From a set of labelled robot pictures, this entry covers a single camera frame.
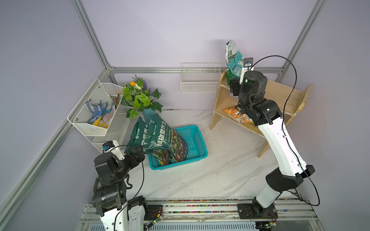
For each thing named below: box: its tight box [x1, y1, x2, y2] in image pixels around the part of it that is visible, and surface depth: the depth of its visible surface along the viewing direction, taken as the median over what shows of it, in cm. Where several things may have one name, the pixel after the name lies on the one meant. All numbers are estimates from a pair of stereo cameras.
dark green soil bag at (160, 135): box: [143, 113, 188, 163], surface depth 81 cm
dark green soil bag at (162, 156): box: [124, 116, 175, 167], surface depth 77 cm
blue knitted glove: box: [84, 100, 105, 125], surface depth 73 cm
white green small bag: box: [225, 39, 238, 86], surface depth 68 cm
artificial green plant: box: [120, 74, 164, 120], surface depth 85 cm
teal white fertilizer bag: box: [224, 41, 245, 77], surface depth 68 cm
